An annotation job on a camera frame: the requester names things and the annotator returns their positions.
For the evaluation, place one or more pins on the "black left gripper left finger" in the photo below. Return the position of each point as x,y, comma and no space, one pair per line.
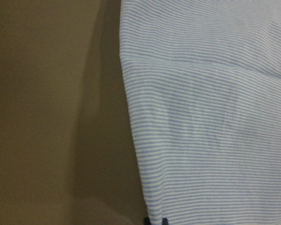
146,221

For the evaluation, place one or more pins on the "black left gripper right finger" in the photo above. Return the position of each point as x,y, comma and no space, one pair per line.
165,221

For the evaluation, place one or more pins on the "blue white striped shirt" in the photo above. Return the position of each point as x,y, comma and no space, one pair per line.
203,86

